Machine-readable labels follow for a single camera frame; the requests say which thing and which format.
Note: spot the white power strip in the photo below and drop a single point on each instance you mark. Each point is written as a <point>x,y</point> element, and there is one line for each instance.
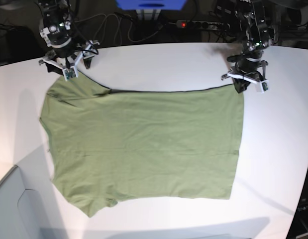
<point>203,25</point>

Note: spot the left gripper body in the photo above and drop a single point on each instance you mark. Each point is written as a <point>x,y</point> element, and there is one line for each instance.
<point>248,65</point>

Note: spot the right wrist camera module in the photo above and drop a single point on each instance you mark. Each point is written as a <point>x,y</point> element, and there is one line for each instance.
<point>70,73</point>

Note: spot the blue plastic box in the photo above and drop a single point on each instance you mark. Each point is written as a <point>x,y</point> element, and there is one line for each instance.
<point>150,4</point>

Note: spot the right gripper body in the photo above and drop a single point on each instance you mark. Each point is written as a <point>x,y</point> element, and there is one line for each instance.
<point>65,50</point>

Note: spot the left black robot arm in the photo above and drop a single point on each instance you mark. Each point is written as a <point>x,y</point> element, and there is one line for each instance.
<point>251,16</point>

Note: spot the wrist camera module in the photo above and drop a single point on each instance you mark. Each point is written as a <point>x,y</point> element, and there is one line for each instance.
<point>70,73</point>
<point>262,86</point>

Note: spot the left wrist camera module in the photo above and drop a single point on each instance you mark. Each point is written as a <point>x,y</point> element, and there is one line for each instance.
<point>262,86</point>

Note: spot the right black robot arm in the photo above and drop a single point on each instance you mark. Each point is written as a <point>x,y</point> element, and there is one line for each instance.
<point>60,11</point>

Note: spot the green T-shirt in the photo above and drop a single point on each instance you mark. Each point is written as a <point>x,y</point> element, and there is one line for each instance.
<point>110,146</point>

